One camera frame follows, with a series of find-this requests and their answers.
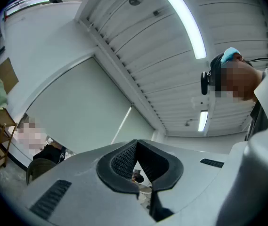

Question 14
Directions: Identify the person's grey shirt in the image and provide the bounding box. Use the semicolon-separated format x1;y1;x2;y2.
244;101;268;142

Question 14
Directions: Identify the white blind pull rod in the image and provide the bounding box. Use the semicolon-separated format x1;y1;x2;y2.
110;104;133;146

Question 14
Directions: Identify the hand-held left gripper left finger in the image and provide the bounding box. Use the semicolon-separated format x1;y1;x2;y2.
96;139;140;195

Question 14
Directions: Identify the white roller blind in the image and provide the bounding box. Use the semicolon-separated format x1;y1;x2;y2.
26;56;155;155

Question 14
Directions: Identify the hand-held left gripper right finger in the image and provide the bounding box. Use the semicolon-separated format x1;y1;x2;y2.
137;140;184;222

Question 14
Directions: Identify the brown cardboard board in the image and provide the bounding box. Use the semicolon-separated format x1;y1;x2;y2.
0;57;19;95

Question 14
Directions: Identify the person's head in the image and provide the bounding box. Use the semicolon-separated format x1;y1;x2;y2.
210;47;265;102

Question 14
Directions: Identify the short ceiling light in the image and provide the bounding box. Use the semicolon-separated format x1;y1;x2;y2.
197;110;209;132

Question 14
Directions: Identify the grey wicker chair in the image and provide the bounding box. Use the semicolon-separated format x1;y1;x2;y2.
26;158;58;186

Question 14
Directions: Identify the long ceiling light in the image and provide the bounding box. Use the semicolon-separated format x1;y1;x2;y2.
159;0;207;60

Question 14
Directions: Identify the blue hair cover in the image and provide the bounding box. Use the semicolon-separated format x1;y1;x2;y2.
220;47;242;65

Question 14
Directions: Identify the white ceiling box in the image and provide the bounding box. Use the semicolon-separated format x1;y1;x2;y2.
191;95;210;110

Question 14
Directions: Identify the black head-worn camera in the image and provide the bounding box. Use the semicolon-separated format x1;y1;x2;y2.
200;71;212;96

